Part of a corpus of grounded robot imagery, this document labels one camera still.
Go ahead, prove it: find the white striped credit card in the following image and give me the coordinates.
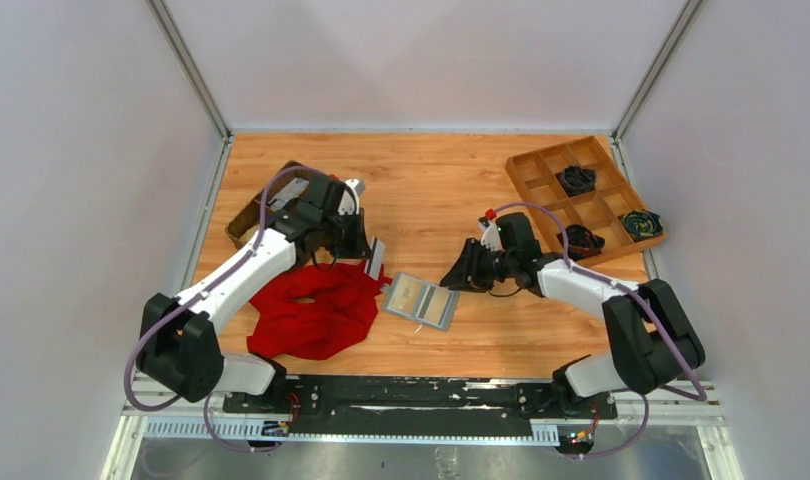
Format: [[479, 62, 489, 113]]
[[364, 237, 386, 280]]

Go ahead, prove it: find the blue yellow rolled tie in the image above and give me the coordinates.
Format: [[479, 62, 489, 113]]
[[619, 209, 664, 243]]

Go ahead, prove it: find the dark rolled belt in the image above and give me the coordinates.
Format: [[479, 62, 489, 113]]
[[556, 224, 606, 261]]

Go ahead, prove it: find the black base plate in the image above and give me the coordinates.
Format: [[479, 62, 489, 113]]
[[218, 375, 617, 439]]

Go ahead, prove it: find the brown woven basket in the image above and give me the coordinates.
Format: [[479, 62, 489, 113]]
[[225, 169, 311, 250]]

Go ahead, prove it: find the red cloth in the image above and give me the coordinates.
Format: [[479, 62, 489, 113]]
[[246, 262, 392, 360]]

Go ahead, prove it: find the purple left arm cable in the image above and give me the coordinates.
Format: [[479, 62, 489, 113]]
[[123, 165, 353, 455]]

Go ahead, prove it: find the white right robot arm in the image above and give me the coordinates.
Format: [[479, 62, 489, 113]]
[[440, 212, 706, 403]]

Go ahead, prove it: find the grey card holder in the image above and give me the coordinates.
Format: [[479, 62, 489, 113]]
[[382, 273, 460, 331]]

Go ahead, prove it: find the aluminium frame rail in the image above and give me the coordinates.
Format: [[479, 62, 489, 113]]
[[123, 375, 725, 448]]

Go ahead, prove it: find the grey card in basket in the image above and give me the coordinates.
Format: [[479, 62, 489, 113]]
[[267, 177, 309, 211]]

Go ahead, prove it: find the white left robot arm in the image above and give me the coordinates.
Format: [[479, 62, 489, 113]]
[[123, 165, 371, 411]]

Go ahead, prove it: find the black rolled belt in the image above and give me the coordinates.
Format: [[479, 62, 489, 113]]
[[556, 165, 597, 197]]

